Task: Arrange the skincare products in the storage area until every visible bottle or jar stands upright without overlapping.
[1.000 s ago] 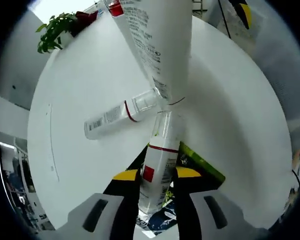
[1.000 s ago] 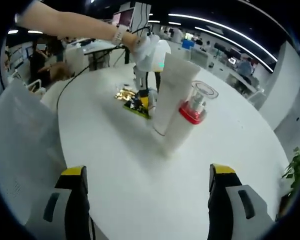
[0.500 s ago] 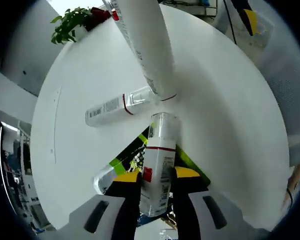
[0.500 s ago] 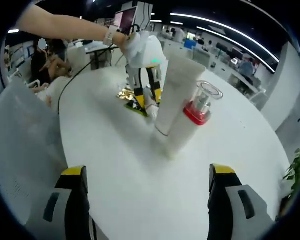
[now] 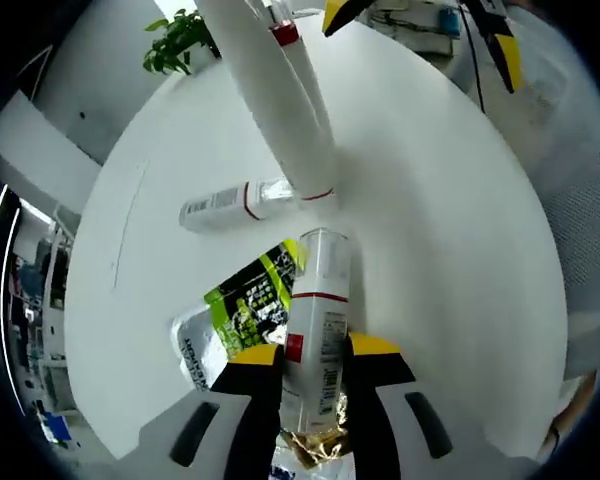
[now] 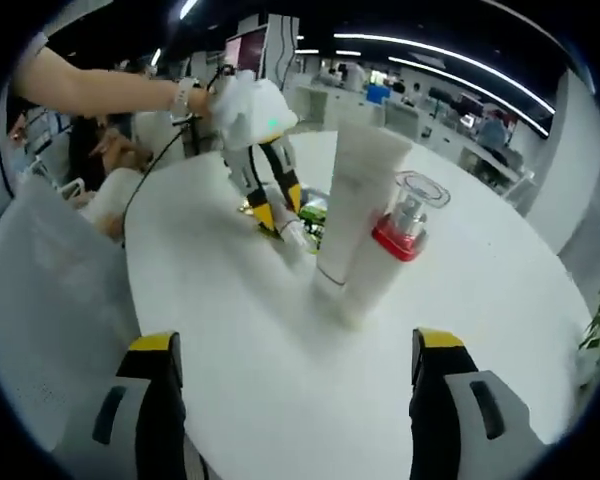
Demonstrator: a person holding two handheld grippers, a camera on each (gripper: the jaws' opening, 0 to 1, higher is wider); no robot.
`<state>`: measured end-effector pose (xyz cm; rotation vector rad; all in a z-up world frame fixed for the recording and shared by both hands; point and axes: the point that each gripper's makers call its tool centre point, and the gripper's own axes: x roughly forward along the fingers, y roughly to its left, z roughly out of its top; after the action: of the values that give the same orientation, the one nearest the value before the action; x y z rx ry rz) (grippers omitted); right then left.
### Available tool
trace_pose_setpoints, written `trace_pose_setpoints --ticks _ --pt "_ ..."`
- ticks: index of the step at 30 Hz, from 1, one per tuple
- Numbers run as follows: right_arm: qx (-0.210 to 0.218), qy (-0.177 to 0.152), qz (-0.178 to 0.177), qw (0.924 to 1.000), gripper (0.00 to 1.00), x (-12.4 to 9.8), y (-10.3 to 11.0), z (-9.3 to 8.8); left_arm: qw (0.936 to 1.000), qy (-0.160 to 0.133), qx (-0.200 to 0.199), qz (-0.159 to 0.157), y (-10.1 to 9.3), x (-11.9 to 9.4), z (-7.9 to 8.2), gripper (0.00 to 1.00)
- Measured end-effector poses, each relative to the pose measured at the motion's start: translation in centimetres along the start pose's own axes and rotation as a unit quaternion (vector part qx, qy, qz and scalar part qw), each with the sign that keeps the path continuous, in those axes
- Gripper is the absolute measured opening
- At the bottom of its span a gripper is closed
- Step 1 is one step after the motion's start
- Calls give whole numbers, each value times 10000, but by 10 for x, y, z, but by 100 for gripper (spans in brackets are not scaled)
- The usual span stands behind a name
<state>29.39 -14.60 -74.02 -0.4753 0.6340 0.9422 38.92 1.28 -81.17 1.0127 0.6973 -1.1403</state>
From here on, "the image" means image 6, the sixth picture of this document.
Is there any white mesh chair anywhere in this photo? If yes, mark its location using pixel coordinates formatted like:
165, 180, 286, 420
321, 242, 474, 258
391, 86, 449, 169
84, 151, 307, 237
0, 172, 144, 451

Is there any green black skincare sachet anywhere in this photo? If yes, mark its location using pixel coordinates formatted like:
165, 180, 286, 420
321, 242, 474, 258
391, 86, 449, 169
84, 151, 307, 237
298, 192, 334, 246

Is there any white wrist watch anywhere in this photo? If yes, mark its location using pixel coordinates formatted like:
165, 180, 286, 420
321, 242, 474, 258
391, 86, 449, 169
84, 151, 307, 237
171, 78, 197, 121

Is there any small white bottle red label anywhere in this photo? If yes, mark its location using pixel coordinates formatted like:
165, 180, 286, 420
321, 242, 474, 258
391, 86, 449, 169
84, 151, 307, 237
271, 197, 314, 252

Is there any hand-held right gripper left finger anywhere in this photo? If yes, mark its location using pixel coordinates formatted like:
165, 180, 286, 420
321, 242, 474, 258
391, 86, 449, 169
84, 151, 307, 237
87, 329, 189, 480

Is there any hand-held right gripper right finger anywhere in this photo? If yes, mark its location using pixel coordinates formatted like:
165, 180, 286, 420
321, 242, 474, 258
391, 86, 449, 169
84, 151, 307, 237
408, 327, 535, 480

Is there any white skincare tube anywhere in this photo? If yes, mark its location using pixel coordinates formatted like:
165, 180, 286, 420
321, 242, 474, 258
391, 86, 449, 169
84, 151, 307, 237
312, 119, 414, 302

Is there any white pump bottle red collar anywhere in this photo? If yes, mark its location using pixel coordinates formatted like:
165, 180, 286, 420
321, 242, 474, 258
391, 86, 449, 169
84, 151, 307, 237
335, 169, 452, 330

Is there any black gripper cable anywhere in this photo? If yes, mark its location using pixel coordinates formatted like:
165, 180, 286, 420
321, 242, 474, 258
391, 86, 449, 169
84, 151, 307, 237
122, 62, 231, 244

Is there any person's left hand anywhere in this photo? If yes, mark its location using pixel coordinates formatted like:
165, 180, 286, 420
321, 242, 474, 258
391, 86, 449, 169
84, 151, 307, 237
188, 85, 221, 120

